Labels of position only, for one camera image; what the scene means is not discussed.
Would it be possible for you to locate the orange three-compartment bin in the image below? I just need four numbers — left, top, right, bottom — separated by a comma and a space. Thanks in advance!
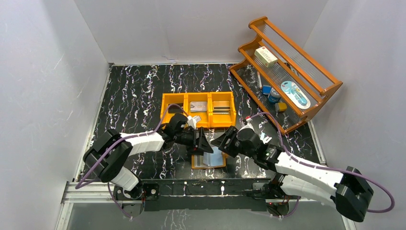
160, 91, 237, 128

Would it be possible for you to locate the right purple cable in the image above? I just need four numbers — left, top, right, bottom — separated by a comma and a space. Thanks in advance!
246, 112, 395, 219

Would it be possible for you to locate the blue packaged cutter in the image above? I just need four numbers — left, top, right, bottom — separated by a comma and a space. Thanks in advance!
281, 81, 311, 110

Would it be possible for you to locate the orange card stack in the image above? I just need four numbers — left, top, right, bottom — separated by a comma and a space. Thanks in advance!
213, 101, 231, 114

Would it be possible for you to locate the orange wooden shelf rack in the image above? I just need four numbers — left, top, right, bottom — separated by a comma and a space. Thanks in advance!
229, 16, 343, 134

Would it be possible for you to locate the silver card stack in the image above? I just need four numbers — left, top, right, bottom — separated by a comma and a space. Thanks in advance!
190, 101, 207, 113

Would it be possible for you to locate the purple cable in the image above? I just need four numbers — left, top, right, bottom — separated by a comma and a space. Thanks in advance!
75, 103, 189, 219
246, 112, 395, 219

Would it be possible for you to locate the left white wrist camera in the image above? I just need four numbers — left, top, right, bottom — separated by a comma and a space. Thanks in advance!
187, 115, 201, 129

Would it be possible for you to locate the white red box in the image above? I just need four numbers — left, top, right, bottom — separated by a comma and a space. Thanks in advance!
254, 46, 278, 68

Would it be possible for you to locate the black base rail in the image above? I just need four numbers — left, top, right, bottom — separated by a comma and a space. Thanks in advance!
113, 178, 294, 215

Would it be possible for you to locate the silver binder clip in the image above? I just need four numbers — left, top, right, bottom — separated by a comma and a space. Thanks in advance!
260, 132, 272, 144

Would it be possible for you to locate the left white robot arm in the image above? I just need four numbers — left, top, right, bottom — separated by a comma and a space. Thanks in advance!
83, 113, 213, 196

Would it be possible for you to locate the orange card holder wallet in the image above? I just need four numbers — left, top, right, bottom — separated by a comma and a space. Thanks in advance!
192, 147, 226, 169

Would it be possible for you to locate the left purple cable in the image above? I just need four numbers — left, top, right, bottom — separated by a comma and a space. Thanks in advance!
75, 103, 189, 219

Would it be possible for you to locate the blue eraser block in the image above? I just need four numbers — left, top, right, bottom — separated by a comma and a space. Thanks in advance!
261, 85, 272, 95

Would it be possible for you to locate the white pen marker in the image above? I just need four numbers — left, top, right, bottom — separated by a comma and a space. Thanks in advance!
257, 71, 262, 89

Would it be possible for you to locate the black card in bin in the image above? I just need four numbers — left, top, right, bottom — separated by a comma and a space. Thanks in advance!
168, 103, 183, 114

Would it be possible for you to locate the yellow grey sharpener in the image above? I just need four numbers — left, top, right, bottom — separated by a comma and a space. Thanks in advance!
274, 102, 287, 113

